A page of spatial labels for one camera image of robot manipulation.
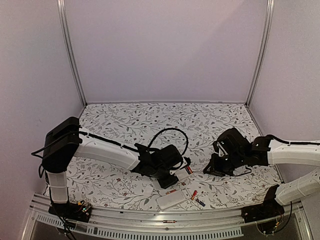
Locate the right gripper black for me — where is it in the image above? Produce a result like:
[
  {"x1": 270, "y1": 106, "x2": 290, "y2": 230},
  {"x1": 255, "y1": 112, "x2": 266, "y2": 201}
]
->
[{"x1": 204, "y1": 150, "x2": 246, "y2": 177}]

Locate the white remote with buttons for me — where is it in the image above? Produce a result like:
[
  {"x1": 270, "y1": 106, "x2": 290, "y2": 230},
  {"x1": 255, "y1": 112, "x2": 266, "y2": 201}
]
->
[{"x1": 175, "y1": 167, "x2": 193, "y2": 181}]

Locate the white battery cover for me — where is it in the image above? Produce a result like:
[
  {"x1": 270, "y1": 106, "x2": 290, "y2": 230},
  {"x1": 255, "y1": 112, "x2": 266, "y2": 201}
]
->
[{"x1": 143, "y1": 185, "x2": 154, "y2": 197}]

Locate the purple AA battery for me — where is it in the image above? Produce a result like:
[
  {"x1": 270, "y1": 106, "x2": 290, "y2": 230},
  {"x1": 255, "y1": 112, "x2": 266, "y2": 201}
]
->
[{"x1": 196, "y1": 198, "x2": 206, "y2": 207}]

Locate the red gold AA battery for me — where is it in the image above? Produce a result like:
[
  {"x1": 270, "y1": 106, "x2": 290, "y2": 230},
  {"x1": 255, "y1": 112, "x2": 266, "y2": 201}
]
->
[{"x1": 162, "y1": 220, "x2": 177, "y2": 224}]

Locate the orange AA battery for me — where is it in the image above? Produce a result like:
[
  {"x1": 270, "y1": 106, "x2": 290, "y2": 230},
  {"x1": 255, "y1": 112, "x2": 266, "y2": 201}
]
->
[{"x1": 166, "y1": 189, "x2": 177, "y2": 195}]

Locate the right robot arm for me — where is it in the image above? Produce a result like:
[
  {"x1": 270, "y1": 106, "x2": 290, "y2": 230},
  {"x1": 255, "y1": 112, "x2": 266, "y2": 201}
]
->
[{"x1": 203, "y1": 127, "x2": 320, "y2": 218}]

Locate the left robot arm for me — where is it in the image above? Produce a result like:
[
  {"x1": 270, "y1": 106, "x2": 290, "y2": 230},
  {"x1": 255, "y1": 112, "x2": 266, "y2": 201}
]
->
[{"x1": 31, "y1": 116, "x2": 187, "y2": 217}]

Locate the red black battery in remote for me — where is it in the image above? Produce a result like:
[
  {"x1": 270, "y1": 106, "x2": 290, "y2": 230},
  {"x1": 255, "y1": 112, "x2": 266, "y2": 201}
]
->
[{"x1": 185, "y1": 166, "x2": 193, "y2": 175}]

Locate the floral table mat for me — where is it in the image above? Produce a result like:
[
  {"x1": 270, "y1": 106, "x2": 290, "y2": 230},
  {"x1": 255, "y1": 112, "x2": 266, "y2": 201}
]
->
[{"x1": 67, "y1": 103, "x2": 281, "y2": 211}]

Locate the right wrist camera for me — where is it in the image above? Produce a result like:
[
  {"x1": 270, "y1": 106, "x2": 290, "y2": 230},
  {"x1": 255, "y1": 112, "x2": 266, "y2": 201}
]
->
[{"x1": 212, "y1": 141, "x2": 225, "y2": 157}]

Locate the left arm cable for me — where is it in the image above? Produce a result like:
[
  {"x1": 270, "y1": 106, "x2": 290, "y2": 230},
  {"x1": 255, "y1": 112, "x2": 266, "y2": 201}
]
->
[{"x1": 146, "y1": 127, "x2": 190, "y2": 161}]

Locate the aluminium front rail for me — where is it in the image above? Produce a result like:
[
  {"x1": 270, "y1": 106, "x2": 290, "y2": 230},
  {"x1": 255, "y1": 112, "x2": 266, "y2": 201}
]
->
[{"x1": 21, "y1": 194, "x2": 316, "y2": 240}]

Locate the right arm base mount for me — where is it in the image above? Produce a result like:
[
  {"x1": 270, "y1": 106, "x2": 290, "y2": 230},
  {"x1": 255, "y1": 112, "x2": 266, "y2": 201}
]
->
[{"x1": 241, "y1": 184, "x2": 285, "y2": 235}]

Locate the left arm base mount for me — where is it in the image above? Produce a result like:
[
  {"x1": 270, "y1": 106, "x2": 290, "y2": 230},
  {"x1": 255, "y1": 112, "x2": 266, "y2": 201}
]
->
[{"x1": 48, "y1": 200, "x2": 92, "y2": 223}]

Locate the right aluminium frame post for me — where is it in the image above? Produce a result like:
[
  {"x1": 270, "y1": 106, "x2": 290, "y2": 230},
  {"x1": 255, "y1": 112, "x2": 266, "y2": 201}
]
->
[{"x1": 245, "y1": 0, "x2": 275, "y2": 108}]

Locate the aluminium frame post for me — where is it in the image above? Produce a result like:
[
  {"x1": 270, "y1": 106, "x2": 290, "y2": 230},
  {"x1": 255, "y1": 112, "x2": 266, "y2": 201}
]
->
[
  {"x1": 56, "y1": 0, "x2": 88, "y2": 108},
  {"x1": 245, "y1": 0, "x2": 275, "y2": 108}
]

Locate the left aluminium frame post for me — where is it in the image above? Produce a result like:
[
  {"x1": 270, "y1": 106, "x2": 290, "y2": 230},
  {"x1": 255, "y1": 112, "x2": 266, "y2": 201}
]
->
[{"x1": 56, "y1": 0, "x2": 88, "y2": 108}]

